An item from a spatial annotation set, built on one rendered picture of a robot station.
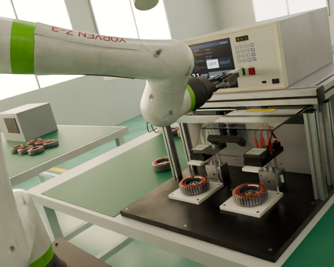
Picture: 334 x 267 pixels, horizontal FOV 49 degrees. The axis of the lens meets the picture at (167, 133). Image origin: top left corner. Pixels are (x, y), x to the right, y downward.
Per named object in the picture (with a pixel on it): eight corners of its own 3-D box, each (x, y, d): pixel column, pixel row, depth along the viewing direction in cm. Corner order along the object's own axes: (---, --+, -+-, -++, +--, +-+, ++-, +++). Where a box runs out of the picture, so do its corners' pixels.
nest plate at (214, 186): (199, 204, 128) (198, 201, 128) (168, 198, 139) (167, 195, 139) (223, 186, 138) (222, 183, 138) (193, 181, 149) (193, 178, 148)
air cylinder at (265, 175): (279, 188, 126) (277, 173, 125) (260, 185, 132) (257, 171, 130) (286, 181, 130) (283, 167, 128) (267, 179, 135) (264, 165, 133)
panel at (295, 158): (345, 178, 122) (335, 90, 115) (195, 161, 170) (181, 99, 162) (346, 176, 123) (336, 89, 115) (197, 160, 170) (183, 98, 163)
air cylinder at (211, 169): (222, 179, 144) (219, 167, 142) (207, 177, 149) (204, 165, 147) (229, 174, 147) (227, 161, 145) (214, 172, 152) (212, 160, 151)
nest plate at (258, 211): (260, 217, 111) (259, 214, 111) (220, 209, 122) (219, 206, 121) (283, 195, 121) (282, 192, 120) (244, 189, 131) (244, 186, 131)
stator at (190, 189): (197, 198, 130) (195, 188, 129) (174, 193, 138) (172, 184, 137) (216, 184, 138) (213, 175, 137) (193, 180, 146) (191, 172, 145)
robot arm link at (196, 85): (190, 76, 97) (166, 79, 104) (199, 118, 100) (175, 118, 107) (204, 71, 101) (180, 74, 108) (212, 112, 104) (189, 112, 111)
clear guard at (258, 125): (265, 159, 92) (261, 137, 90) (193, 153, 109) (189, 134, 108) (318, 118, 113) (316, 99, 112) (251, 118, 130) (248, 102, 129)
